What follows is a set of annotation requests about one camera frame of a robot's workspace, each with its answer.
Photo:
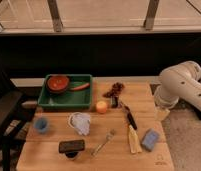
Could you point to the black rectangular eraser block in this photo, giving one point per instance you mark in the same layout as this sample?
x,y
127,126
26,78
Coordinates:
x,y
71,148

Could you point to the orange round fruit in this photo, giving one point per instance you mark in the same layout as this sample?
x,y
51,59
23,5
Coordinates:
x,y
101,107

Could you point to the blue sponge block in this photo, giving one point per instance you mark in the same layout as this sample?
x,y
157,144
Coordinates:
x,y
150,139

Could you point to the black chair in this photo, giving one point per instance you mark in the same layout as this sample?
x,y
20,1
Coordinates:
x,y
13,116

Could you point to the dark red grape bunch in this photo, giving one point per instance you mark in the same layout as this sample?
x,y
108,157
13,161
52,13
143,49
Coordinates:
x,y
115,90

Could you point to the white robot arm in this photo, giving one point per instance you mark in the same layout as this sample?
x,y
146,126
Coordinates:
x,y
180,81

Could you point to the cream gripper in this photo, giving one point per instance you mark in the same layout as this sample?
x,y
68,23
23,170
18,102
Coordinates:
x,y
162,113

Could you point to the green plastic tray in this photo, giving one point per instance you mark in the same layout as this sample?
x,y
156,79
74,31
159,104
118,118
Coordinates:
x,y
67,100

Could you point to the silver metal fork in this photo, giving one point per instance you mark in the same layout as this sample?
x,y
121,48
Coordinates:
x,y
108,137

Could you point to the white crumpled cloth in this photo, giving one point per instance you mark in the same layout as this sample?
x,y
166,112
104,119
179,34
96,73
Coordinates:
x,y
80,122

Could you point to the blue small cup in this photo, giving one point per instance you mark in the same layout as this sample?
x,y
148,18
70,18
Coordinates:
x,y
41,125

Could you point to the red bowl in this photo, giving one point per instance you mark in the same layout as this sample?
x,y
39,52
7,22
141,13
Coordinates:
x,y
57,83

